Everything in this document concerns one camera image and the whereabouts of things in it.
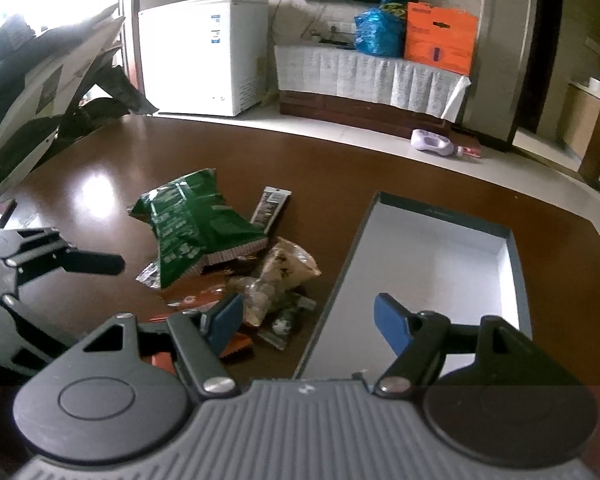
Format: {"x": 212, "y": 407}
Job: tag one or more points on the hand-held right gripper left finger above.
{"x": 227, "y": 317}

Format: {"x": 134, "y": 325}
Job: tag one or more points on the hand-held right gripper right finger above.
{"x": 392, "y": 325}

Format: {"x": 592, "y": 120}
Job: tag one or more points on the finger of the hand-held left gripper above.
{"x": 92, "y": 262}
{"x": 15, "y": 332}

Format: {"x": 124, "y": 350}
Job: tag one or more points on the red snack packet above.
{"x": 235, "y": 345}

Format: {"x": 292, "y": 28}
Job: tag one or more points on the orange snack packet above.
{"x": 192, "y": 301}

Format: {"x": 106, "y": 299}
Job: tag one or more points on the silver foil packet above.
{"x": 149, "y": 275}

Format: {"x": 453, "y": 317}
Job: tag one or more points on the grey cardboard box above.
{"x": 430, "y": 260}

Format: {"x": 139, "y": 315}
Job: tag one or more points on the beige peanut bag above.
{"x": 285, "y": 265}

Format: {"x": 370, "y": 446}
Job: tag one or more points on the green snack bag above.
{"x": 190, "y": 220}

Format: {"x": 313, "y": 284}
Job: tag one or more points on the small dark snack packet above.
{"x": 282, "y": 325}

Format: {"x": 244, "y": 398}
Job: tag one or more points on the brown tube with white cap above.
{"x": 267, "y": 207}

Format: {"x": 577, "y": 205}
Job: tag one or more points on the black and white bag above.
{"x": 45, "y": 90}

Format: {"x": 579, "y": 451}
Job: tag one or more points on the small red floor item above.
{"x": 471, "y": 152}

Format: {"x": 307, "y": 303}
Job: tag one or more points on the white chest freezer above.
{"x": 190, "y": 55}

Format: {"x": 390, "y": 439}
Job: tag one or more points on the white cabinet cloth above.
{"x": 360, "y": 72}

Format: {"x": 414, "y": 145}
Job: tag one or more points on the orange cardboard box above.
{"x": 440, "y": 40}

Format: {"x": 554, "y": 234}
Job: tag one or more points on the blue plastic bag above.
{"x": 377, "y": 30}

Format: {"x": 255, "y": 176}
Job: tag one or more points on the wall power outlet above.
{"x": 341, "y": 26}

